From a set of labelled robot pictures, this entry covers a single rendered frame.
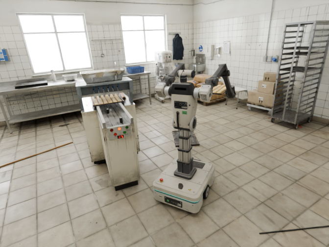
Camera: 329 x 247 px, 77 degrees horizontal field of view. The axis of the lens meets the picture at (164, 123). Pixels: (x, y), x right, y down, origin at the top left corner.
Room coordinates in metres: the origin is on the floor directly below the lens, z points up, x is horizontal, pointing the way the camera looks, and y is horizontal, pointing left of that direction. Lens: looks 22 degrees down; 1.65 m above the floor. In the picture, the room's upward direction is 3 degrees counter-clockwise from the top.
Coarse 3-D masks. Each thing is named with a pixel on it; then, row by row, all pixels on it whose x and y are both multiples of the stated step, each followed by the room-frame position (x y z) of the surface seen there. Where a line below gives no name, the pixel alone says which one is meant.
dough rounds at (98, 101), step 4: (96, 96) 3.08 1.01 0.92; (108, 96) 3.04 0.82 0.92; (112, 96) 3.02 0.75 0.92; (116, 96) 3.01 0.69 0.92; (92, 100) 2.90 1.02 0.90; (96, 100) 2.81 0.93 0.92; (100, 100) 2.80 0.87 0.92; (104, 100) 2.78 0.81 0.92; (108, 100) 2.77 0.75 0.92; (112, 100) 2.84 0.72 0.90; (116, 100) 2.75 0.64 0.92; (120, 100) 2.75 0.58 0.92; (96, 104) 2.63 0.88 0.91
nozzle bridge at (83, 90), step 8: (120, 80) 2.81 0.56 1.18; (128, 80) 2.80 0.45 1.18; (80, 88) 2.65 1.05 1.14; (88, 88) 2.69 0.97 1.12; (96, 88) 2.73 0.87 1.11; (104, 88) 2.76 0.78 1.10; (120, 88) 2.84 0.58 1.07; (128, 88) 2.88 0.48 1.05; (80, 96) 2.57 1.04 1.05; (88, 96) 2.64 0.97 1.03; (128, 96) 3.00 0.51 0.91; (80, 104) 2.66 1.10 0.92
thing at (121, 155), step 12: (108, 108) 2.67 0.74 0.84; (108, 120) 2.21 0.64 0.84; (120, 120) 2.11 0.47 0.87; (132, 132) 2.09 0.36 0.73; (108, 144) 2.00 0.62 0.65; (120, 144) 2.04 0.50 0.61; (132, 144) 2.09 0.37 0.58; (108, 156) 1.99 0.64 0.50; (120, 156) 2.03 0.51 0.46; (132, 156) 2.08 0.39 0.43; (108, 168) 2.15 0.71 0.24; (120, 168) 2.03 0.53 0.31; (132, 168) 2.07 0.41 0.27; (120, 180) 2.02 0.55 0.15; (132, 180) 2.07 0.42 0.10
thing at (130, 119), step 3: (120, 102) 2.72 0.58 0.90; (120, 105) 2.58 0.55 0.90; (120, 108) 2.61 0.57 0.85; (123, 108) 2.44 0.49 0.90; (123, 111) 2.42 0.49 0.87; (126, 111) 2.32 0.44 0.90; (126, 114) 2.26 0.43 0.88; (129, 114) 2.21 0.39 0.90; (129, 117) 2.11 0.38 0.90; (132, 117) 2.10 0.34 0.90; (129, 120) 2.13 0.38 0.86; (132, 120) 2.07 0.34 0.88; (132, 123) 2.07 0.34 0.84
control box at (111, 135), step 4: (124, 124) 2.05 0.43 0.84; (128, 124) 2.05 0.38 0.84; (108, 128) 1.98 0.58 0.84; (112, 128) 1.99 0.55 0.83; (116, 128) 2.00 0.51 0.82; (124, 128) 2.03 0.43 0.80; (128, 128) 2.05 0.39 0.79; (108, 132) 1.97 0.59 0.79; (112, 132) 1.99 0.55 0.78; (116, 132) 2.00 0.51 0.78; (120, 132) 2.02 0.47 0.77; (128, 132) 2.05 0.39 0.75; (112, 136) 1.99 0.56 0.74; (116, 136) 2.00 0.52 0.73; (120, 136) 2.01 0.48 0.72; (124, 136) 2.03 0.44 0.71; (128, 136) 2.05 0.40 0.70
